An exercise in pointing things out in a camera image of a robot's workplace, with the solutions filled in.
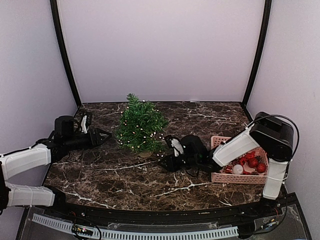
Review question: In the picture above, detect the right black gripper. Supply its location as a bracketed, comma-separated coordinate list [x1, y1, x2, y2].
[158, 153, 200, 172]

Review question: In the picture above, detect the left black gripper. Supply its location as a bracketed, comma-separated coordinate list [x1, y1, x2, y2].
[64, 128, 112, 152]

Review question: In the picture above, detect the small green christmas tree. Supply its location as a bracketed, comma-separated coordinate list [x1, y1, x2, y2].
[115, 93, 168, 154]

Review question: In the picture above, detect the fairy light string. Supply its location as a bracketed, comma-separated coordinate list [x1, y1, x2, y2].
[117, 99, 167, 158]

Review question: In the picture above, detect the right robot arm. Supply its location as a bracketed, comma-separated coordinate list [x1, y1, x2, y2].
[158, 111, 300, 217]

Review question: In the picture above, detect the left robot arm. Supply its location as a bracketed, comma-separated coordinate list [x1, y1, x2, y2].
[0, 112, 112, 218]

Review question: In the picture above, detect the pink plastic basket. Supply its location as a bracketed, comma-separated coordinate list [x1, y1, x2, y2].
[211, 147, 269, 185]

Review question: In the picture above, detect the white ball ornament lower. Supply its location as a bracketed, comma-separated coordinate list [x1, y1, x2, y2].
[232, 164, 244, 175]

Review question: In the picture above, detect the red bow ornament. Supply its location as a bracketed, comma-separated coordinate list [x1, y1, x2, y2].
[240, 152, 256, 162]

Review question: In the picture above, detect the red glitter ball left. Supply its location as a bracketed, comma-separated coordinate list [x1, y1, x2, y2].
[247, 157, 259, 168]

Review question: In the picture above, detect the red glitter ball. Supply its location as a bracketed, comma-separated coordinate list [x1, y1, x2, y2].
[247, 157, 259, 168]
[256, 162, 267, 174]

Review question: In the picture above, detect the red glitter ball right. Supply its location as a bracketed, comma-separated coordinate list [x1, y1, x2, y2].
[256, 162, 267, 174]

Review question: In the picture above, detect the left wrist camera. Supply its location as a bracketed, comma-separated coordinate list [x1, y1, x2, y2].
[74, 111, 93, 134]

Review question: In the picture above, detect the white slotted cable duct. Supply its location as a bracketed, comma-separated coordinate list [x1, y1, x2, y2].
[31, 213, 239, 240]

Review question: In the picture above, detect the black front table rail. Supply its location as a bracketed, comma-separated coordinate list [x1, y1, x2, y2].
[50, 182, 287, 226]

